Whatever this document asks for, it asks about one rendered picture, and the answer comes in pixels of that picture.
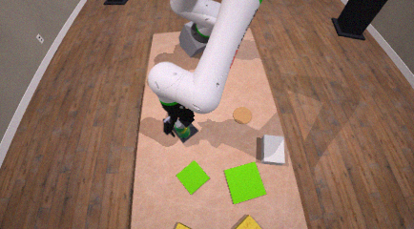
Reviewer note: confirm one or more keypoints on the green and yellow drink can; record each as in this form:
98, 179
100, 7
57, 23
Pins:
182, 131

